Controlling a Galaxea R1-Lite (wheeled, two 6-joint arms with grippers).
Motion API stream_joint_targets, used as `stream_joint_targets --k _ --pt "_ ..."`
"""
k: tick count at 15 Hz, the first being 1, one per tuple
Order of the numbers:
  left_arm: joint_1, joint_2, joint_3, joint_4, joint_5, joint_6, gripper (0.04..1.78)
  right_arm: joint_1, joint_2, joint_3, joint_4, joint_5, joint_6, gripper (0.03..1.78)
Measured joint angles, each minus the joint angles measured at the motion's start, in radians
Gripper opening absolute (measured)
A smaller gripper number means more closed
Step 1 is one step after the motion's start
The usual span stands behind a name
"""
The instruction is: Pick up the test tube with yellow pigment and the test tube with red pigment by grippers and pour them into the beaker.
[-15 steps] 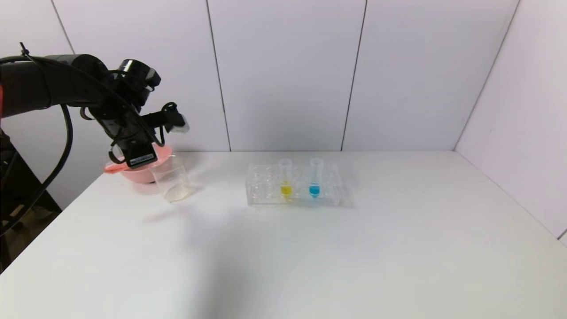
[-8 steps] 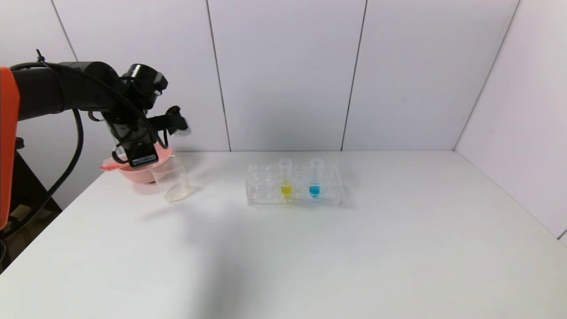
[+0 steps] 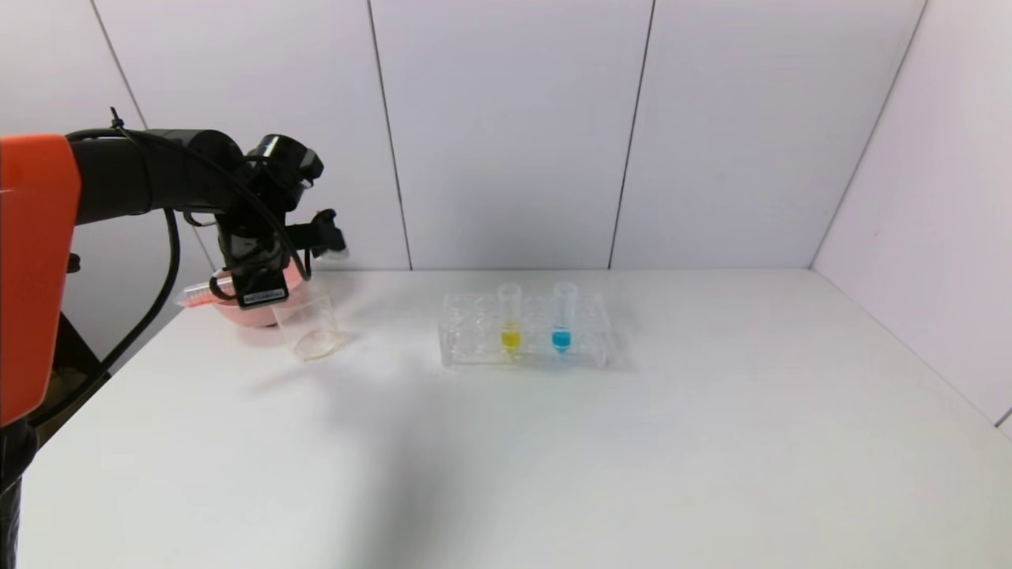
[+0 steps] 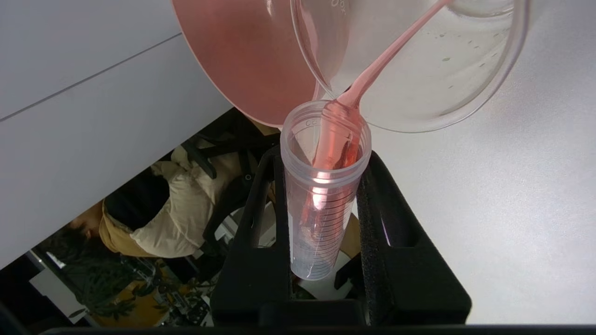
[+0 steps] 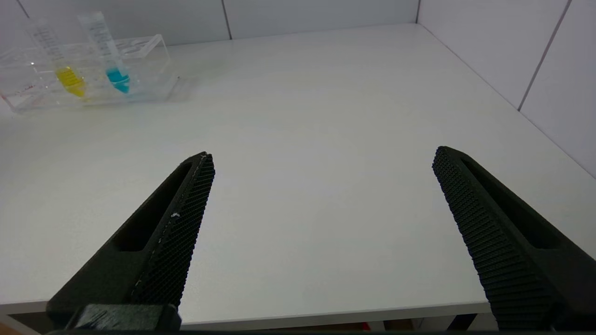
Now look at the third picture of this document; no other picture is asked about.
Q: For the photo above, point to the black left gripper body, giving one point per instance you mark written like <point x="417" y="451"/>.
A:
<point x="262" y="293"/>

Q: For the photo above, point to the test tube with red pigment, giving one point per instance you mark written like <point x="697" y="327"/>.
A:
<point x="194" y="294"/>

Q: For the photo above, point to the test tube with yellow pigment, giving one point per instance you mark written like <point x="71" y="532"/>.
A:
<point x="511" y="338"/>

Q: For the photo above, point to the orange and black left arm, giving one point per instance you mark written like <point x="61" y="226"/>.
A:
<point x="39" y="237"/>

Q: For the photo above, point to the clear glass beaker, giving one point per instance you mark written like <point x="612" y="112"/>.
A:
<point x="312" y="332"/>

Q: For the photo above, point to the clear plastic test tube rack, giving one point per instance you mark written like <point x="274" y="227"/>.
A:
<point x="474" y="340"/>

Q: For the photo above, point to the test tube with blue pigment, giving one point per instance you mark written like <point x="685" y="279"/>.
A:
<point x="561" y="340"/>

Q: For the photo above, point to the pink bowl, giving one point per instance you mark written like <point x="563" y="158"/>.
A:
<point x="245" y="316"/>

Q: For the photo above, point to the black stand beside table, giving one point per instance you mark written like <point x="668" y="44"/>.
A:
<point x="75" y="356"/>

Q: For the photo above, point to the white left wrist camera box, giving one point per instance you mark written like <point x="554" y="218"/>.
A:
<point x="328" y="233"/>

